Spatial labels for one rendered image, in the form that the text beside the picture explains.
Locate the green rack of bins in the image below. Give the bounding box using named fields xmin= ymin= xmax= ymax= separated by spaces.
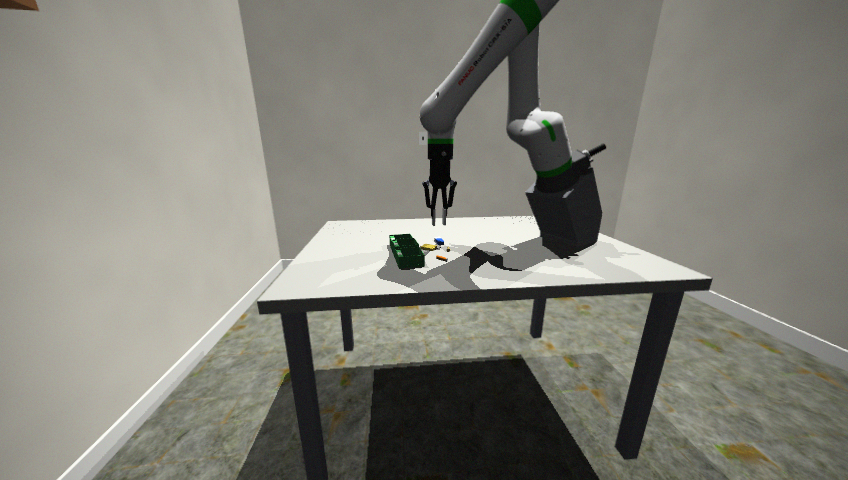
xmin=389 ymin=234 xmax=425 ymax=269

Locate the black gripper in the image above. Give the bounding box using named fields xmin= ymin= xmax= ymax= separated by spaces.
xmin=422 ymin=160 xmax=457 ymax=226

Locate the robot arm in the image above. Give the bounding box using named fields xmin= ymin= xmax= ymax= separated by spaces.
xmin=420 ymin=0 xmax=606 ymax=193

